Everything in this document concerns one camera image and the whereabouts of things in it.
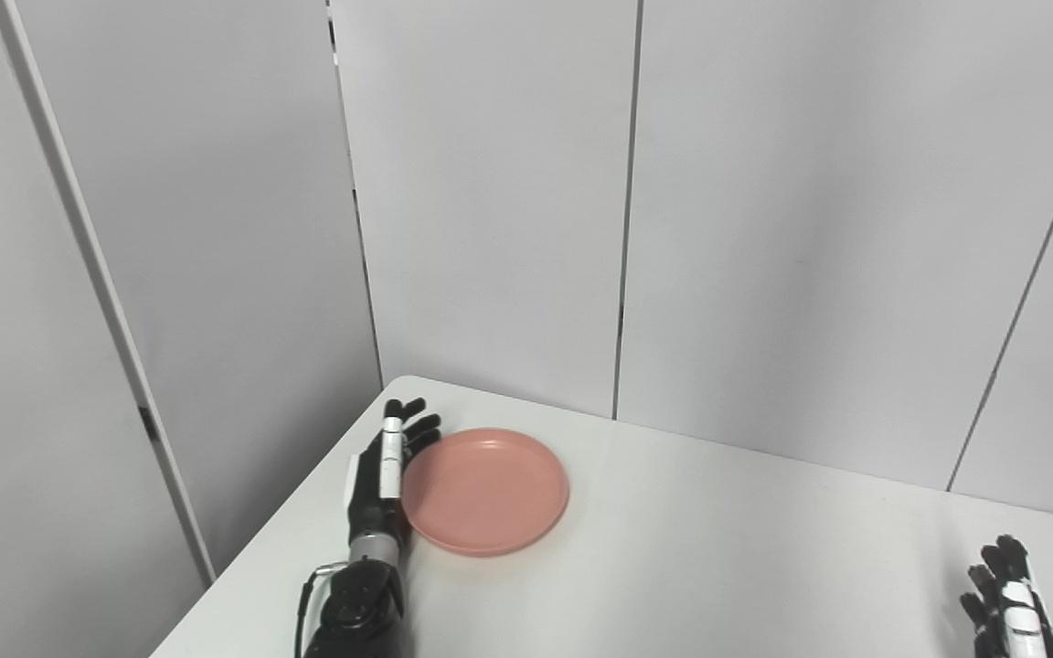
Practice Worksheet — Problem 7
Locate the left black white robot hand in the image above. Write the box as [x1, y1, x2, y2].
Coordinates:
[345, 398, 443, 549]

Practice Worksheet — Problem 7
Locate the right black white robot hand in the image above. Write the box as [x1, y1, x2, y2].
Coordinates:
[960, 535, 1053, 658]

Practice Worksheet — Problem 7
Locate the pink round plate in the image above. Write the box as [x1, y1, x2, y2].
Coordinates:
[400, 427, 570, 557]

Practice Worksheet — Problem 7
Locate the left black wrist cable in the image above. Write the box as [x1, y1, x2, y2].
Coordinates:
[294, 563, 349, 658]

